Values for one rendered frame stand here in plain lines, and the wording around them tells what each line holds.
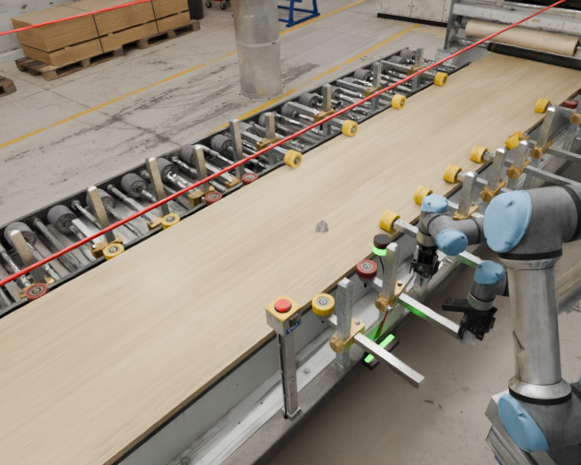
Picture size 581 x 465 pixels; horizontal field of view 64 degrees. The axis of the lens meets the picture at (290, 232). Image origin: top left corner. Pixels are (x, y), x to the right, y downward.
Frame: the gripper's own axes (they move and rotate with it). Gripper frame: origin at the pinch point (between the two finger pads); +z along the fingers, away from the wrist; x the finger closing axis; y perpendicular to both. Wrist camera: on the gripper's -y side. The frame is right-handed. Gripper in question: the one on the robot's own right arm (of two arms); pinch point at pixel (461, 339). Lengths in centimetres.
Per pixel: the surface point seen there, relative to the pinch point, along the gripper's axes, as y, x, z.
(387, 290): -27.8, -5.7, -8.9
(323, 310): -39.0, -27.8, -7.8
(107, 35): -633, 180, 51
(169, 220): -124, -36, -8
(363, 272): -40.4, -3.5, -8.0
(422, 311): -15.4, -1.1, -3.4
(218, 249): -93, -33, -7
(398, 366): -8.3, -25.7, -2.8
